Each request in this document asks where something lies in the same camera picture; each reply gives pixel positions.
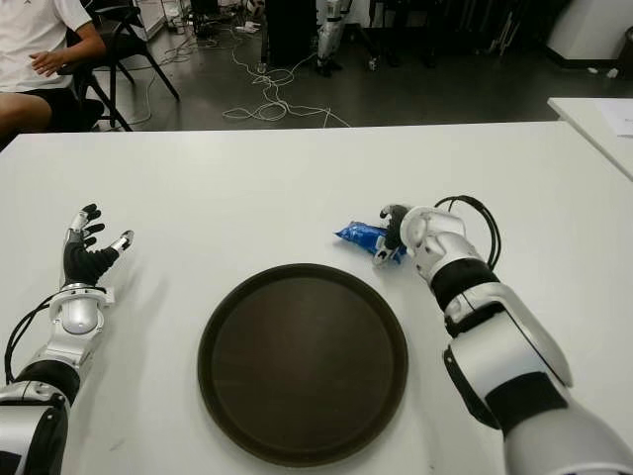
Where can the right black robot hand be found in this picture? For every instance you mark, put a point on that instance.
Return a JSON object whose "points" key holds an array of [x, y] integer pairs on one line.
{"points": [[394, 232]]}

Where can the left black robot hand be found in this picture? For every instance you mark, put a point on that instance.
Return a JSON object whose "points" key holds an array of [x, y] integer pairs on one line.
{"points": [[81, 262]]}

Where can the blue Oreo packet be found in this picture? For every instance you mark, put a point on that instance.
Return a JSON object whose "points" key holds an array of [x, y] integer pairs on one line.
{"points": [[356, 232]]}

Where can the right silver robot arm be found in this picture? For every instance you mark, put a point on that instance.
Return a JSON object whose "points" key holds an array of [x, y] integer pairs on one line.
{"points": [[499, 356]]}

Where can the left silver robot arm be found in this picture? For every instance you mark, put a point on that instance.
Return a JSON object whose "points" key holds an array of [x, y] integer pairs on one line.
{"points": [[34, 396]]}

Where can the round dark brown tray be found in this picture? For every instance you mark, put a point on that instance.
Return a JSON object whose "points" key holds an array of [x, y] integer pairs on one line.
{"points": [[301, 366]]}

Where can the silver humanoid robot leg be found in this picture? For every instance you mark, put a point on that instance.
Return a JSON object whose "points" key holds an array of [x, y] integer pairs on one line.
{"points": [[329, 34]]}

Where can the black folding chair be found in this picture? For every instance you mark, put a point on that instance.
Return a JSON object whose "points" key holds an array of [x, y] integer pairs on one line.
{"points": [[128, 44]]}

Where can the white side table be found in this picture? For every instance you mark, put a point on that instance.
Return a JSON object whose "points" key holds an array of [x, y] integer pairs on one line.
{"points": [[593, 128]]}

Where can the seated person in white shirt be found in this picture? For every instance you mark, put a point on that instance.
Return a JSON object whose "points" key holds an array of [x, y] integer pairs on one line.
{"points": [[29, 39]]}

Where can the white cabinet with black base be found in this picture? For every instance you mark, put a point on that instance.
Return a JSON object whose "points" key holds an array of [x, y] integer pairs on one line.
{"points": [[588, 25]]}

